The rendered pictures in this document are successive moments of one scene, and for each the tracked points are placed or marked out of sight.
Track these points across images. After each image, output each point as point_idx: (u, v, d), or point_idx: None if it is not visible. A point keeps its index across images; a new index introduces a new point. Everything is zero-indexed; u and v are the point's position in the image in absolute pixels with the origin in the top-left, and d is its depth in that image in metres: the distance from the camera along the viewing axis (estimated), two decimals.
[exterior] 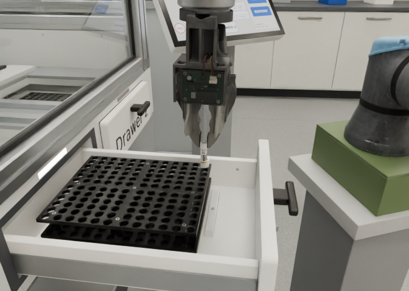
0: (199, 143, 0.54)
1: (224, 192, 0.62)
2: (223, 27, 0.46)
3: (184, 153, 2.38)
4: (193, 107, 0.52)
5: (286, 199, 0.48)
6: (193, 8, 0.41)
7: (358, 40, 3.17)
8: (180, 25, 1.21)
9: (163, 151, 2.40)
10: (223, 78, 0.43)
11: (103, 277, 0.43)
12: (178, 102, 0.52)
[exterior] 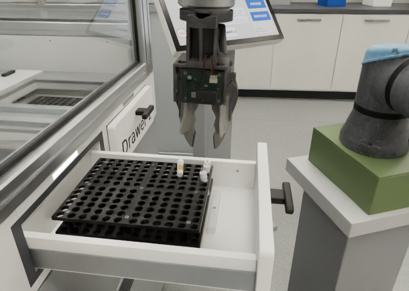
0: (193, 142, 0.54)
1: (224, 192, 0.66)
2: (223, 27, 0.46)
3: (184, 154, 2.41)
4: (190, 106, 0.52)
5: (282, 198, 0.52)
6: (193, 7, 0.41)
7: (356, 42, 3.20)
8: (182, 30, 1.25)
9: (164, 151, 2.43)
10: (223, 78, 0.43)
11: (114, 271, 0.47)
12: (175, 100, 0.52)
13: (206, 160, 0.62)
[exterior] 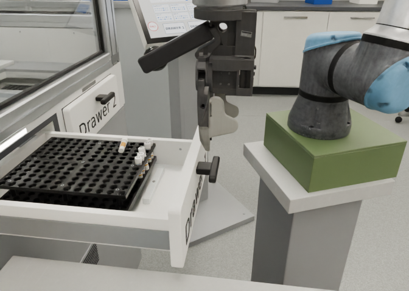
0: (209, 145, 0.54)
1: (168, 169, 0.70)
2: (210, 24, 0.49)
3: None
4: (210, 111, 0.50)
5: (208, 169, 0.56)
6: (244, 5, 0.44)
7: None
8: (153, 24, 1.29)
9: None
10: None
11: (47, 233, 0.51)
12: (204, 113, 0.48)
13: (148, 138, 0.66)
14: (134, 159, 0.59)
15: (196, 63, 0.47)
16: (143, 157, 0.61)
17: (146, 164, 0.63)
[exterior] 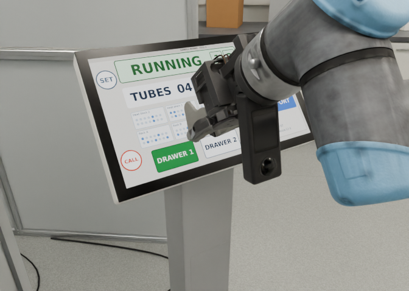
0: None
1: None
2: (244, 95, 0.39)
3: None
4: None
5: None
6: None
7: None
8: (132, 154, 0.64)
9: (141, 235, 1.83)
10: (204, 69, 0.44)
11: None
12: None
13: None
14: None
15: None
16: None
17: None
